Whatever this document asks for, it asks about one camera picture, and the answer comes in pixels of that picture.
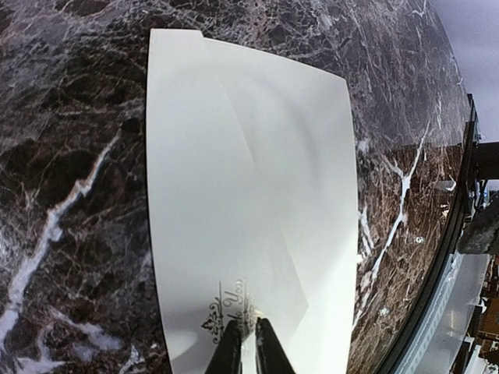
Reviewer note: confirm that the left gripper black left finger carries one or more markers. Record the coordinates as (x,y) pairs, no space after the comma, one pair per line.
(226,358)

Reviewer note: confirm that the black front table rail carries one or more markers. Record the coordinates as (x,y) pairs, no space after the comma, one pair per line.
(467,192)

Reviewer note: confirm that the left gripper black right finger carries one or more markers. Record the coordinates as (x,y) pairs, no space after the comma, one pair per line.
(270,355)

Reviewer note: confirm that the white slotted cable duct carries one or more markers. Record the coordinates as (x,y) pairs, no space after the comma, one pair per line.
(432,316)

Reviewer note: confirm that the cream paper envelope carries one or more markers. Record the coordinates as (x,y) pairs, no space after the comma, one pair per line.
(252,192)

